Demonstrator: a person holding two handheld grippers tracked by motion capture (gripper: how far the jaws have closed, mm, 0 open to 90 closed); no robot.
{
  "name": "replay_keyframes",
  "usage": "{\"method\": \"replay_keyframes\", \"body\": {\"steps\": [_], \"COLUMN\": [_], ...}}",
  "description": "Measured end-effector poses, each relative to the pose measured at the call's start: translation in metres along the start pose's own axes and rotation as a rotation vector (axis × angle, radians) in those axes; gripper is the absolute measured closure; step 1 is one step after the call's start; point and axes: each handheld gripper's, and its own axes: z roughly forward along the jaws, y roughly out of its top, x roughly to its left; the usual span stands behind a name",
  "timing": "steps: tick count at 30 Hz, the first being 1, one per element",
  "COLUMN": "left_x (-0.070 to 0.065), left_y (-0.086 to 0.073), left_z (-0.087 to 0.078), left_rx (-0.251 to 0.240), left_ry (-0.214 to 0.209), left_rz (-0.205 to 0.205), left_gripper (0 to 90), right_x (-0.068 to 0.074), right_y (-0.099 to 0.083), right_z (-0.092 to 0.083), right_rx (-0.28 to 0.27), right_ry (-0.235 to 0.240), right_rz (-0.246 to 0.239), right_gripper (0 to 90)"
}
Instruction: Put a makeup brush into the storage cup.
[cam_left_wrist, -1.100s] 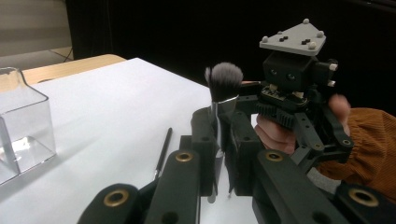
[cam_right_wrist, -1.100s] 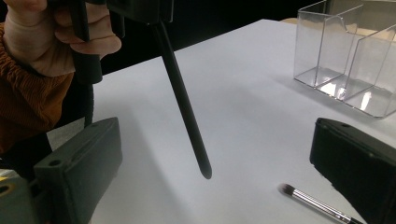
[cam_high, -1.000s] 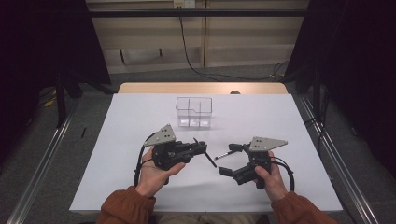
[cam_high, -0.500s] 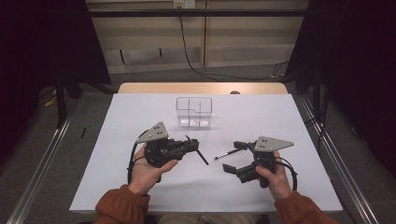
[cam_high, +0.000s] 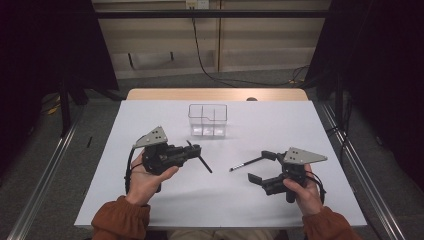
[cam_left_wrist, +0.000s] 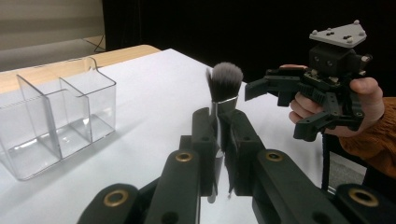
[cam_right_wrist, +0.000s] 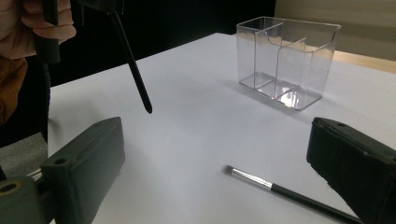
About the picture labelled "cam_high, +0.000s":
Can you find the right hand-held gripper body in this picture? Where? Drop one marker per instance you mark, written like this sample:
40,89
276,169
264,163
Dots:
293,170

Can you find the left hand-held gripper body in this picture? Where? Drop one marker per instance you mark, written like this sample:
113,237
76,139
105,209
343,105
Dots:
160,160

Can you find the black makeup brush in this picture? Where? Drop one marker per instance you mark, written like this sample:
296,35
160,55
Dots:
245,164
206,165

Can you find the clear plastic organizer box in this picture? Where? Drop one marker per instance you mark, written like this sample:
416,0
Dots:
207,120

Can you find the person's left hand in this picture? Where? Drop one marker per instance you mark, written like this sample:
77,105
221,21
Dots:
143,186

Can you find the person's right hand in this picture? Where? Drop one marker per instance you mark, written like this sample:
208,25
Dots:
308,200

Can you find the white table mat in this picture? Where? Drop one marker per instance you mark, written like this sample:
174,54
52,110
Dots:
216,206

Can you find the dark round table grommet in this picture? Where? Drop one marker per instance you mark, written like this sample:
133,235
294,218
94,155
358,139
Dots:
251,99

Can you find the black metal stand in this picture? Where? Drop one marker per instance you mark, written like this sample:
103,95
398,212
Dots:
65,110

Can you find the dark curtain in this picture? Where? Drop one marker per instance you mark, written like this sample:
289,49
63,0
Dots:
40,50
383,66

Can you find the aluminium floor rail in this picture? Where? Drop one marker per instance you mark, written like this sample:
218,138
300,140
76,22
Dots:
385,218
46,180

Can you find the white wall socket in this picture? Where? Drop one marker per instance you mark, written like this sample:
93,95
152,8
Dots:
197,4

